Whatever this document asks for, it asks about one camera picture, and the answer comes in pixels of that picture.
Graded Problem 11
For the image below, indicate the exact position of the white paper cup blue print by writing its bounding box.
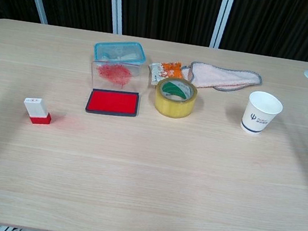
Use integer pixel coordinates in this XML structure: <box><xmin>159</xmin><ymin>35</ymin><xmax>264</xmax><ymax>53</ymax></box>
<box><xmin>239</xmin><ymin>89</ymin><xmax>285</xmax><ymax>138</ymax></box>

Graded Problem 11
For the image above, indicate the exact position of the orange white snack packet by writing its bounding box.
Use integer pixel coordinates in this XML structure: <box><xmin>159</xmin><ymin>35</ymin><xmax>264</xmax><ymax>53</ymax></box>
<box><xmin>146</xmin><ymin>57</ymin><xmax>186</xmax><ymax>91</ymax></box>

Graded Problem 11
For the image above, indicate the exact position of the yellow packing tape roll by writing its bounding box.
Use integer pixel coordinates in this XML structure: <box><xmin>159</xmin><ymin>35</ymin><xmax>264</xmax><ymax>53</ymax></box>
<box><xmin>152</xmin><ymin>75</ymin><xmax>200</xmax><ymax>122</ymax></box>

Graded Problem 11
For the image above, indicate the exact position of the white stamp with red base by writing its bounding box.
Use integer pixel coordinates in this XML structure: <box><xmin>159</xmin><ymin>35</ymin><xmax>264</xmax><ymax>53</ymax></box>
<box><xmin>20</xmin><ymin>96</ymin><xmax>55</xmax><ymax>127</ymax></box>

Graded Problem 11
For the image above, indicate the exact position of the pink cloth with grey edge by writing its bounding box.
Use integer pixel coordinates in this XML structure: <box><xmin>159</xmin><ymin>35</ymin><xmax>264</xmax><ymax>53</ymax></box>
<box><xmin>186</xmin><ymin>60</ymin><xmax>265</xmax><ymax>98</ymax></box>

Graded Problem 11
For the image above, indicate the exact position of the clear container with blue lid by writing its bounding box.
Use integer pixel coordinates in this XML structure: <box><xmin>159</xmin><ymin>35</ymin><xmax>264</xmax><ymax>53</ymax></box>
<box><xmin>91</xmin><ymin>36</ymin><xmax>149</xmax><ymax>81</ymax></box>

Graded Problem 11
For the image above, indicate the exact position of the red ink pad clear lid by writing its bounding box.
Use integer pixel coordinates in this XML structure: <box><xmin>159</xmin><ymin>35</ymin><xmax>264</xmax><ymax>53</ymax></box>
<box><xmin>85</xmin><ymin>58</ymin><xmax>145</xmax><ymax>120</ymax></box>

